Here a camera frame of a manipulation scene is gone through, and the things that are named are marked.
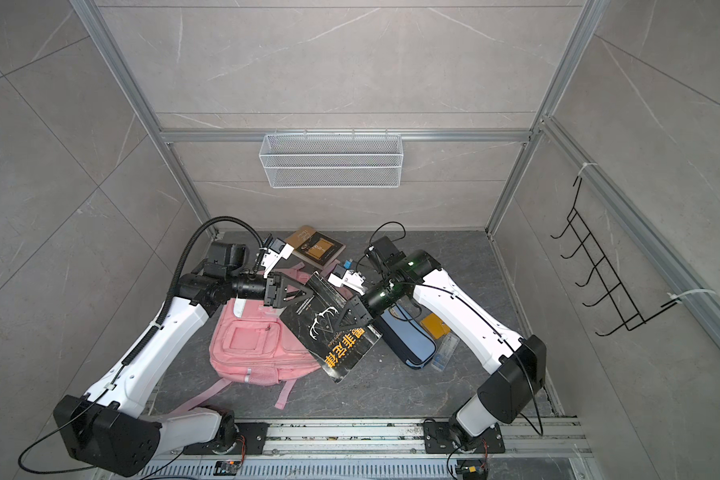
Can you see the black book yellow lettering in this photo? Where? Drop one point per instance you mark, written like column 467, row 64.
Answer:
column 312, row 323

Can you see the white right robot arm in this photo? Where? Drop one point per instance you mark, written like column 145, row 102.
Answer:
column 516, row 365

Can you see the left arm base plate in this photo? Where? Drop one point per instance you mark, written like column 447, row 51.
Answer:
column 247, row 437

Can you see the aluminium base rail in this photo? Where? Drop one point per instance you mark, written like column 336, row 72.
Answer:
column 282, row 438

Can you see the pink school backpack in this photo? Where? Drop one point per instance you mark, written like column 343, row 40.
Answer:
column 251, row 345

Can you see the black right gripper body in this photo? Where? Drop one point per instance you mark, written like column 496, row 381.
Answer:
column 381, row 297

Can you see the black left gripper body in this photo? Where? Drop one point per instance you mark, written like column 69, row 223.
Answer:
column 252, row 287

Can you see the clear plastic eraser box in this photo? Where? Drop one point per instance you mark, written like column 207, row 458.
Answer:
column 445, row 351

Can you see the black wire hook rack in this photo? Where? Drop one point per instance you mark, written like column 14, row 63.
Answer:
column 603, row 272

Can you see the white wire mesh basket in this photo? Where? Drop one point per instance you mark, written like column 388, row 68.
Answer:
column 348, row 160

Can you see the blue pencil case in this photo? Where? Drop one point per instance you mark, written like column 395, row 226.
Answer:
column 406, row 338

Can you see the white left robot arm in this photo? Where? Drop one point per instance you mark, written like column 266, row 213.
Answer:
column 106, row 427

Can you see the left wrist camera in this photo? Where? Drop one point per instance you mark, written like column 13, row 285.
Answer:
column 274, row 249

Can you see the brown and black book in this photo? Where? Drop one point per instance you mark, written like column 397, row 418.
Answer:
column 314, row 247

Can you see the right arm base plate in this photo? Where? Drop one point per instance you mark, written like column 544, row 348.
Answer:
column 441, row 437

